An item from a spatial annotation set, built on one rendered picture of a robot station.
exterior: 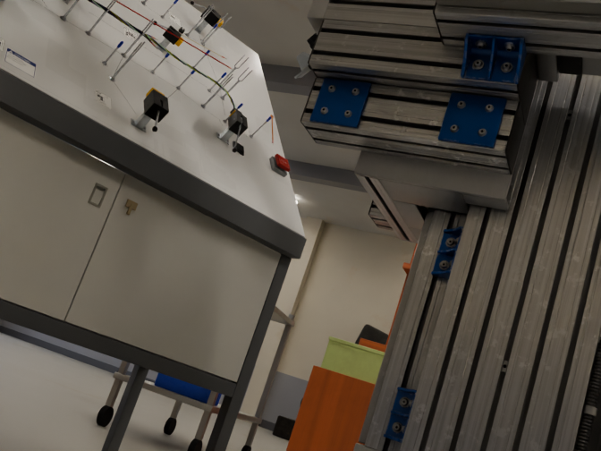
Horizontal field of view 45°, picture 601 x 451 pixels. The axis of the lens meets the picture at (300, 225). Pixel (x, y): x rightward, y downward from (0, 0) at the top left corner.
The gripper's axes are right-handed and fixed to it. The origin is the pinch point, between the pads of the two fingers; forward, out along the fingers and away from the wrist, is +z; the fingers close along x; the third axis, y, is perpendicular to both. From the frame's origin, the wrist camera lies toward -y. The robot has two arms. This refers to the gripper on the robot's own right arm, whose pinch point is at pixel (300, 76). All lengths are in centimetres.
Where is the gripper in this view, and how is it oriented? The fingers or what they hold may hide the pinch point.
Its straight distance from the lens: 229.0
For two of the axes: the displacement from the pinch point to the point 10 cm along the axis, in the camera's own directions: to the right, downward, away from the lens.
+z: -7.7, 5.7, 2.9
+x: -1.3, 3.1, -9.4
